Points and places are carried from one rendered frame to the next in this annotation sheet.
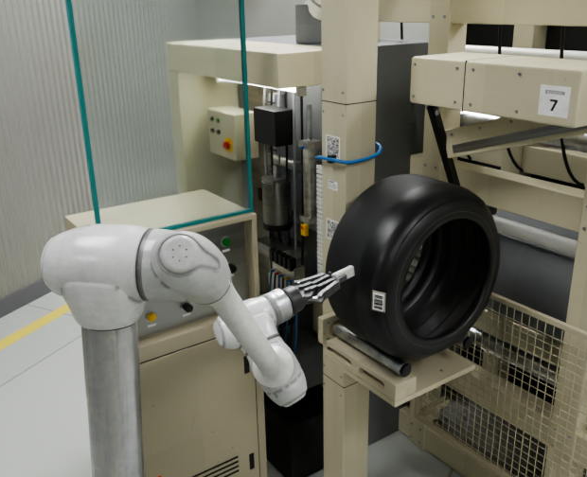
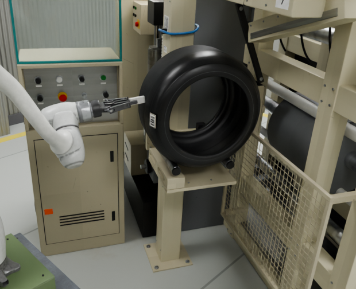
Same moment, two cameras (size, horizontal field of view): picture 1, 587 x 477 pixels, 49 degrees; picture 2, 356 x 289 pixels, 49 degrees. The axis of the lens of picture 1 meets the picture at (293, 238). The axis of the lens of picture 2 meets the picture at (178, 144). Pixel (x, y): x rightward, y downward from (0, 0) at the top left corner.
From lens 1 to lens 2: 0.78 m
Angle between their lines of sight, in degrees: 15
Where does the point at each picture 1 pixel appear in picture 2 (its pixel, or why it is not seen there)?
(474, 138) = (260, 28)
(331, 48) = not seen: outside the picture
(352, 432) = (170, 211)
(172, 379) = not seen: hidden behind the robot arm
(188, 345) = not seen: hidden behind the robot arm
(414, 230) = (181, 77)
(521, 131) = (282, 23)
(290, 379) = (68, 151)
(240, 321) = (20, 103)
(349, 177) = (173, 44)
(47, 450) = (25, 188)
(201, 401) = (80, 171)
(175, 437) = (62, 188)
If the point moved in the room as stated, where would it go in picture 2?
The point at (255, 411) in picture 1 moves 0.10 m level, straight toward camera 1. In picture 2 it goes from (116, 186) to (111, 194)
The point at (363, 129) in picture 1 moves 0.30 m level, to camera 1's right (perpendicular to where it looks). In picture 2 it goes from (184, 12) to (246, 18)
